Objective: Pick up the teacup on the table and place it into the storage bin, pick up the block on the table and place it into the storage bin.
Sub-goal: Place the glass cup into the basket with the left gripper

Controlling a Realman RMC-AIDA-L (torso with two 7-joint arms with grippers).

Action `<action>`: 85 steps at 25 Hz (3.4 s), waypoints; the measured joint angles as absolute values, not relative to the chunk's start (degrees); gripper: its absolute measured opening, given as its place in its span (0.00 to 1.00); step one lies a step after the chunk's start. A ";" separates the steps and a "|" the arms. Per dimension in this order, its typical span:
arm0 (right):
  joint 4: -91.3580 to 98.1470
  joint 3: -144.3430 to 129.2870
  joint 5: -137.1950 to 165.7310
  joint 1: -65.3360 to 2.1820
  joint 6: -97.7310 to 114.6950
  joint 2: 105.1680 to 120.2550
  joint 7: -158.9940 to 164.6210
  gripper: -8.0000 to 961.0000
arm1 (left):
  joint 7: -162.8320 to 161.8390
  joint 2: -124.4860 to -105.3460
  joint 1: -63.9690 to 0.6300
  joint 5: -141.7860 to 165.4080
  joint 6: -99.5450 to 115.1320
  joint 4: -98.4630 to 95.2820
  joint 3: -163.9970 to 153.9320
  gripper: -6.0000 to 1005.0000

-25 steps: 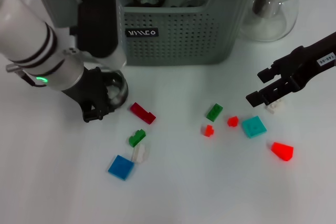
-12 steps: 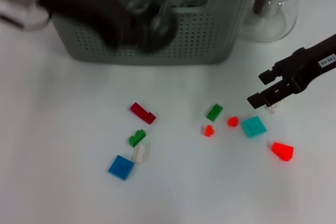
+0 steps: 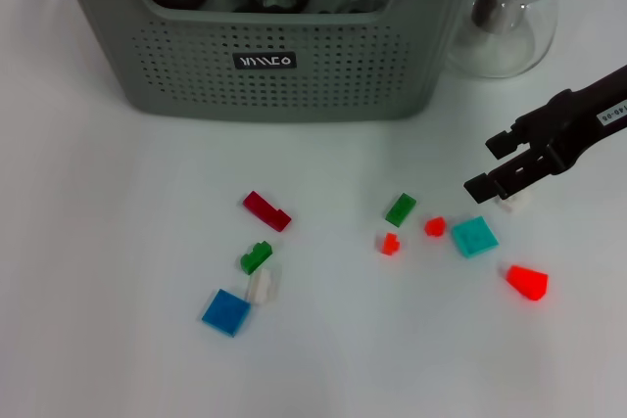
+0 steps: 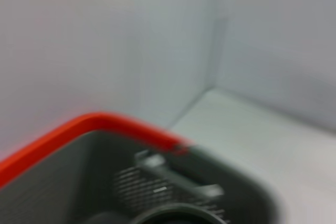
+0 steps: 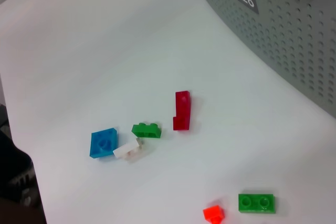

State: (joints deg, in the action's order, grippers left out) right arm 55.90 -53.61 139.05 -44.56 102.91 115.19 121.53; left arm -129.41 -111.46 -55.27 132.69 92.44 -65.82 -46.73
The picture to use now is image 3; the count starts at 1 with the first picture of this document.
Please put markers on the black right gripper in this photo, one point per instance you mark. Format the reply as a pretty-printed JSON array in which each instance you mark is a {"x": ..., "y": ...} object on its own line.
[{"x": 573, "y": 129}]

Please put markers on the white two-stud toy block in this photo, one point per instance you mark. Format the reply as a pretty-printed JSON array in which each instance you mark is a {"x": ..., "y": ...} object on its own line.
[{"x": 516, "y": 201}]

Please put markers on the small orange-red toy block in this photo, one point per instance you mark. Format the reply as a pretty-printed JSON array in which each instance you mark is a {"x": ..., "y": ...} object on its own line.
[
  {"x": 390, "y": 244},
  {"x": 434, "y": 226}
]

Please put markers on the green rectangular toy block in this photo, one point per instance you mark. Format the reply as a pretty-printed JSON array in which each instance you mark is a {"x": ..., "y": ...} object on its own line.
[{"x": 400, "y": 210}]

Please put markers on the orange-red wedge toy block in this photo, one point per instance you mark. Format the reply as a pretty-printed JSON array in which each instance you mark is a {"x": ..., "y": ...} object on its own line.
[{"x": 526, "y": 282}]

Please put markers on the grey-green perforated storage basket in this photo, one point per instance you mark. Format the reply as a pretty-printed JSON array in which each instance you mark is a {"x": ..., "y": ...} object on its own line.
[{"x": 318, "y": 85}]

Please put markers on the dark red toy block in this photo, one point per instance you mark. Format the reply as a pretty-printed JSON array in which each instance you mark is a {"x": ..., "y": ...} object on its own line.
[{"x": 267, "y": 212}]

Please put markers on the green notched toy block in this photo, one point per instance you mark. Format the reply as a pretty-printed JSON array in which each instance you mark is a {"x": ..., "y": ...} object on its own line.
[{"x": 255, "y": 259}]

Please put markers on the teal square toy plate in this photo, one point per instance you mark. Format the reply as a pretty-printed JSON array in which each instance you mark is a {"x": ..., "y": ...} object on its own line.
[{"x": 474, "y": 237}]

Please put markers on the glass carafe black lid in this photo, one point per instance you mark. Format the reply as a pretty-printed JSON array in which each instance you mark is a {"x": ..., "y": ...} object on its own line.
[{"x": 499, "y": 46}]

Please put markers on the blue square toy plate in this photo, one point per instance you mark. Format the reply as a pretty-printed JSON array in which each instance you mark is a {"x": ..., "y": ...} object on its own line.
[{"x": 225, "y": 312}]

